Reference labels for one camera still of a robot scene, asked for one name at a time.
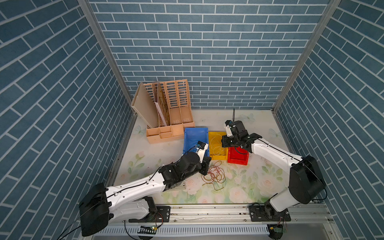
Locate black grey stapler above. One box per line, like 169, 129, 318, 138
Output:
168, 182, 186, 192

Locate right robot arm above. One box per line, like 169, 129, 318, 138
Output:
222, 120, 326, 222

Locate pink framed printed board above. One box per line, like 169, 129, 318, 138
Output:
154, 83, 170, 127

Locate aluminium mounting rail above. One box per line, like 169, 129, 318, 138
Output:
93, 204, 332, 240

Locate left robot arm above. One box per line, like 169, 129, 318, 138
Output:
79, 152, 212, 237

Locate blue plastic bin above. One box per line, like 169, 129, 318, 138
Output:
183, 128, 209, 155

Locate yellow plastic bin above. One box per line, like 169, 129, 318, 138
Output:
209, 132, 228, 161

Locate beige folder board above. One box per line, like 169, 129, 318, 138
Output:
132, 83, 159, 128

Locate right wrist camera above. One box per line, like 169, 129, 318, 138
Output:
225, 120, 237, 137

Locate red plastic bin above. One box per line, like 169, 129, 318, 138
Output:
228, 147, 249, 166

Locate coloured cable pile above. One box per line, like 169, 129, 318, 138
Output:
200, 160, 226, 191

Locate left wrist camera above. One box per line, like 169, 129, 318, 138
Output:
196, 141, 209, 164

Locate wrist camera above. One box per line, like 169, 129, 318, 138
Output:
196, 141, 209, 164
225, 120, 237, 137

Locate peach desk file organizer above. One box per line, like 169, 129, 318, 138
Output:
144, 80, 195, 144

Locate white yellow cable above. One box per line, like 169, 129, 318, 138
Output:
209, 138, 226, 156

